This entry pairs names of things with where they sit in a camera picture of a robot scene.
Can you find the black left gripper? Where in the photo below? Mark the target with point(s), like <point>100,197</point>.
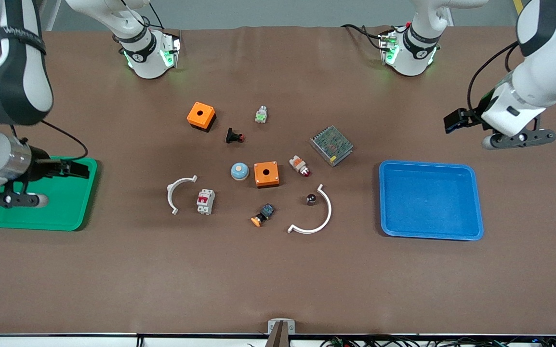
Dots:
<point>473,116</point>

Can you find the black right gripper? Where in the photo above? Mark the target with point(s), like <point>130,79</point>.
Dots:
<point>42,164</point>

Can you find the black cylindrical capacitor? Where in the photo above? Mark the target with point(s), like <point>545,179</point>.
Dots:
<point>311,198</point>

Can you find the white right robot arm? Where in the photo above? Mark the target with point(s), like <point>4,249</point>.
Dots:
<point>13,82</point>

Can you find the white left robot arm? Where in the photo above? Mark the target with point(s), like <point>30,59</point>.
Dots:
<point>548,72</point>

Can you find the white red circuit breaker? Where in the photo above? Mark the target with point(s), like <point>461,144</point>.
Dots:
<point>205,202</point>

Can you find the green plastic tray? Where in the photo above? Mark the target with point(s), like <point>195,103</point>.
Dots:
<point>66,207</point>

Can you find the blue plastic tray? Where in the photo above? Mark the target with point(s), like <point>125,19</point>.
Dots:
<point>427,202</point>

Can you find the small white curved clip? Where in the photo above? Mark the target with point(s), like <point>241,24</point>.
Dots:
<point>169,193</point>

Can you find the orange button box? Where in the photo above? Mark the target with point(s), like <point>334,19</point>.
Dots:
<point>193,118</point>
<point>261,176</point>

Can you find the perforated metal power supply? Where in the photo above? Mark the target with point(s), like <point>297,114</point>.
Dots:
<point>331,144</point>

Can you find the large white curved clip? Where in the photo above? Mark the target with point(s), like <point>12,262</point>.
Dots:
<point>328,207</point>

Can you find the blue grey dome buzzer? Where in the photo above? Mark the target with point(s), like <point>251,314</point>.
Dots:
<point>239,171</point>

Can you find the red indicator light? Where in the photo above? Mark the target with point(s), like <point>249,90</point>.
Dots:
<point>298,164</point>

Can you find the small green white connector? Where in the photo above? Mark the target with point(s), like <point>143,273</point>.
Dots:
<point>260,116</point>

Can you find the orange blue push button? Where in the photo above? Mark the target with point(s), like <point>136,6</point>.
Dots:
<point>266,211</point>

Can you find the brown pointed bar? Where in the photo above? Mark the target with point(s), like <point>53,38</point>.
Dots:
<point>278,337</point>

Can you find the black push button switch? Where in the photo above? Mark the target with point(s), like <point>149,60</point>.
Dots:
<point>231,136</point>

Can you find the grey metal bracket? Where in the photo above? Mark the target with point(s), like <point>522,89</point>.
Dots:
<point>272,324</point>

